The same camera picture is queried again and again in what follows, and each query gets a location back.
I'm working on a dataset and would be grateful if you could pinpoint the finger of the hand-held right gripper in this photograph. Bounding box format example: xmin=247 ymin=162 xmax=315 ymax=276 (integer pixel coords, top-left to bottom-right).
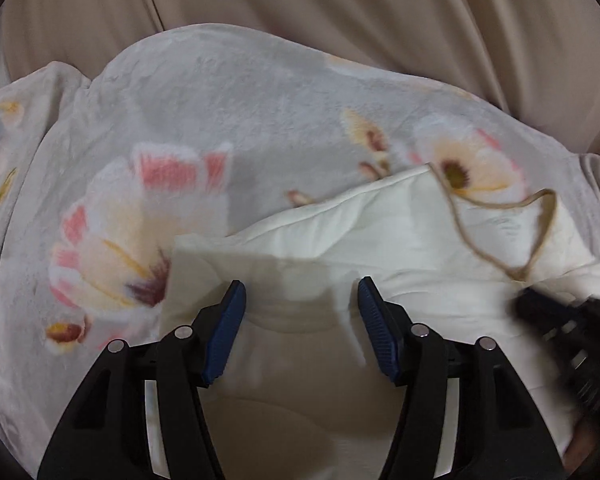
xmin=512 ymin=287 xmax=583 ymax=338

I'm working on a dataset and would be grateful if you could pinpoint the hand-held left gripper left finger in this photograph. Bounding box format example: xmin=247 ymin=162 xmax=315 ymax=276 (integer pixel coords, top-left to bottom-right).
xmin=37 ymin=280 xmax=247 ymax=480

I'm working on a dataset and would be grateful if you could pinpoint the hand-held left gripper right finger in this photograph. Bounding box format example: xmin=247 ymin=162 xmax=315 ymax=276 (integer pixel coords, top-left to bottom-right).
xmin=357 ymin=276 xmax=567 ymax=480

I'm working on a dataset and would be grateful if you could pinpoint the cream white quilted garment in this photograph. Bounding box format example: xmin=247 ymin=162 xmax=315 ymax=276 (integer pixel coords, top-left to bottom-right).
xmin=147 ymin=162 xmax=600 ymax=480

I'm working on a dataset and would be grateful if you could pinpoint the floral fleece blanket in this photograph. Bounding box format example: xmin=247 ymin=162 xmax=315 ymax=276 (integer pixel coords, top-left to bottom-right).
xmin=0 ymin=25 xmax=600 ymax=480

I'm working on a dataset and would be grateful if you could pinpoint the beige curtain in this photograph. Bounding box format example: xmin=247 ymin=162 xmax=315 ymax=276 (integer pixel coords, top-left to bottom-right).
xmin=0 ymin=0 xmax=600 ymax=153

